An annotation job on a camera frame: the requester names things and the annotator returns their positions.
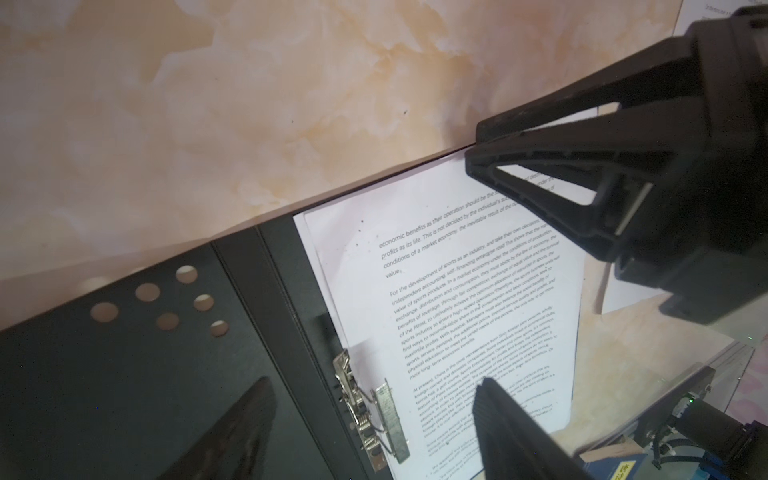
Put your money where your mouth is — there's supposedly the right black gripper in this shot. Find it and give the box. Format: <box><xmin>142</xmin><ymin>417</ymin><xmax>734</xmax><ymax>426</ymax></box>
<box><xmin>466</xmin><ymin>5</ymin><xmax>767</xmax><ymax>324</ymax></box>

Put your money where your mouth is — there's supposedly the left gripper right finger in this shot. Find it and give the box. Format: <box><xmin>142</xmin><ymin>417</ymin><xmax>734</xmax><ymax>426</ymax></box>
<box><xmin>472</xmin><ymin>378</ymin><xmax>590</xmax><ymax>480</ymax></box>

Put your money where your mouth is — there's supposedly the metal folder clip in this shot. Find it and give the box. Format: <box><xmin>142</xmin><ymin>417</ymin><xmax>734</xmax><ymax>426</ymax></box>
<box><xmin>332</xmin><ymin>350</ymin><xmax>411</xmax><ymax>472</ymax></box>

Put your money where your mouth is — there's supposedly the blue book yellow label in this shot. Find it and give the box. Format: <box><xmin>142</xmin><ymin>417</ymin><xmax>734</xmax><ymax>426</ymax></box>
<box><xmin>579</xmin><ymin>442</ymin><xmax>647</xmax><ymax>480</ymax></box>

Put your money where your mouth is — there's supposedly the white black file folder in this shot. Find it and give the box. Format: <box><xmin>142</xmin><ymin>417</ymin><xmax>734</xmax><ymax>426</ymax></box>
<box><xmin>1</xmin><ymin>200</ymin><xmax>396</xmax><ymax>479</ymax></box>

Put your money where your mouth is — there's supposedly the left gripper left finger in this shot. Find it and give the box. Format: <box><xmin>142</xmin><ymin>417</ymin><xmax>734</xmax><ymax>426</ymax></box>
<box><xmin>160</xmin><ymin>376</ymin><xmax>277</xmax><ymax>479</ymax></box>

